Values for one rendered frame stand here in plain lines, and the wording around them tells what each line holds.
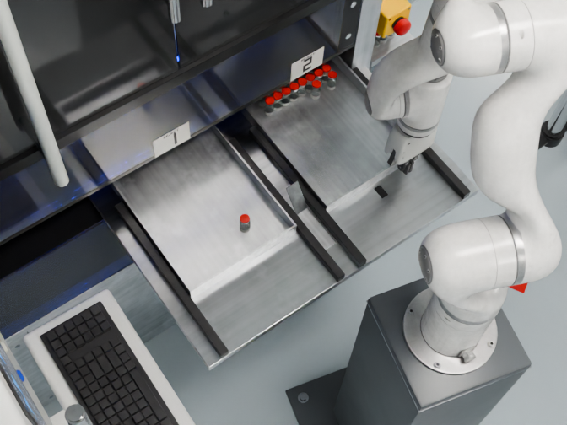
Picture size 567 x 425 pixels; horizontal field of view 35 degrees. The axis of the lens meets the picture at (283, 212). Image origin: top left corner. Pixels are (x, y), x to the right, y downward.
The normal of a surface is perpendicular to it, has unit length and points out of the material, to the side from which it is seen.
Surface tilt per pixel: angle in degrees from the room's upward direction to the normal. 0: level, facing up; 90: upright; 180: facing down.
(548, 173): 0
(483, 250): 19
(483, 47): 51
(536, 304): 0
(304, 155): 0
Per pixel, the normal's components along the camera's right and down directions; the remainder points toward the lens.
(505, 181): -0.11, 0.65
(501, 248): 0.11, -0.17
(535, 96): -0.52, 0.08
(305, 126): 0.04, -0.47
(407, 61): -0.63, -0.15
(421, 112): 0.10, 0.87
